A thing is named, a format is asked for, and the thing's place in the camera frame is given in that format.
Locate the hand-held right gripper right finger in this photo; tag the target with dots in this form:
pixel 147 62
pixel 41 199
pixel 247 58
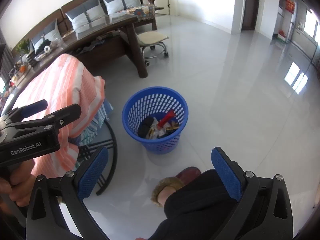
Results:
pixel 226 172

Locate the grey and white pillow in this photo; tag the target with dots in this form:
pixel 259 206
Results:
pixel 47 36
pixel 120 1
pixel 86 13

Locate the blue green striped cloth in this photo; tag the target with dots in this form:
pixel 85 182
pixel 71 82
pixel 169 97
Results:
pixel 100 122

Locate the clear container of fruit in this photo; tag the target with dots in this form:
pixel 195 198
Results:
pixel 21 68

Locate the black metal table frame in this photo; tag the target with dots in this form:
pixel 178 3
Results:
pixel 113 150

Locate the red wrapper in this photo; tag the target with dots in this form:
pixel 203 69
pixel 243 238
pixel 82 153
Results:
pixel 167 118

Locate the blue plastic waste basket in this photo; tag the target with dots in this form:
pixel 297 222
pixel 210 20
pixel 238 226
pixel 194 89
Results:
pixel 155 146

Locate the dark brown wrapper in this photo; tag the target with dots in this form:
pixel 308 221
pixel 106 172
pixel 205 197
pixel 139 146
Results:
pixel 147 127

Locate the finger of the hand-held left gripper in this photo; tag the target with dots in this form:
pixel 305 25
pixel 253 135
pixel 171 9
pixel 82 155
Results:
pixel 35 108
pixel 65 116

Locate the floral blanket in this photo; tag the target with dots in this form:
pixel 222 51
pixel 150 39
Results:
pixel 140 13

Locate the orange striped tablecloth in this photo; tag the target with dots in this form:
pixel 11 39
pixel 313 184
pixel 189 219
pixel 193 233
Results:
pixel 62 80

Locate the dark brown door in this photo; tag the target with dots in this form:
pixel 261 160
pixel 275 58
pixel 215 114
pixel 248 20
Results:
pixel 251 5

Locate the person's left hand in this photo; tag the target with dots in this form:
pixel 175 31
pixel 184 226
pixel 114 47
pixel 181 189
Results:
pixel 22 180

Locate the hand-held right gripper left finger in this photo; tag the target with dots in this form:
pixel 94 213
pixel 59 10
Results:
pixel 93 170

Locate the brown wooden sofa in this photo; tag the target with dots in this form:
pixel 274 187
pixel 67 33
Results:
pixel 75 7

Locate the dark wooden coffee table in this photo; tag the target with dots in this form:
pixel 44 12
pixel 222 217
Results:
pixel 107 47

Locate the green potted plant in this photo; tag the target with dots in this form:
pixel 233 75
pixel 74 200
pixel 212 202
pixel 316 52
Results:
pixel 23 47

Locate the red wall sign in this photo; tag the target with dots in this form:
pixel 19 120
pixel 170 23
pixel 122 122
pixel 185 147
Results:
pixel 290 5

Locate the wheeled stool with cream cushion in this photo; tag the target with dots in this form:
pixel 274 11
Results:
pixel 152 42

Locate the person's leg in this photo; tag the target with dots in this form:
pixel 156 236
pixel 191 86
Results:
pixel 200 205

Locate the brown furry slipper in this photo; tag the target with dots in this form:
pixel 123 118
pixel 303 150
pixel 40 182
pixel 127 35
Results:
pixel 185 177

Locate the glass tray with tape roll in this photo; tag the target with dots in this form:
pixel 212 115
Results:
pixel 45 51

